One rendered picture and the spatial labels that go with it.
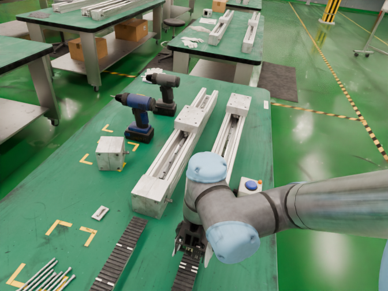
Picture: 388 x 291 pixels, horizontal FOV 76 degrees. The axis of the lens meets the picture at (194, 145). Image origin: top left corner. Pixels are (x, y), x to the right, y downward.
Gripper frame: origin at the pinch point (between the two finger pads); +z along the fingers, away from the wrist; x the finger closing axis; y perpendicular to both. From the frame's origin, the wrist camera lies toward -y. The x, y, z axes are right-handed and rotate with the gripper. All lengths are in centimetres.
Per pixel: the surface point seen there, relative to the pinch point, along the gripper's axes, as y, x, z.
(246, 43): -214, -11, -3
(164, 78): -73, -38, -15
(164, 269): 4.9, -6.4, 5.6
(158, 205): -9.7, -14.6, -1.6
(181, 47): -194, -69, 5
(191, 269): 4.2, 0.9, 2.0
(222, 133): -56, -3, -3
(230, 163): -37.5, 3.7, -3.0
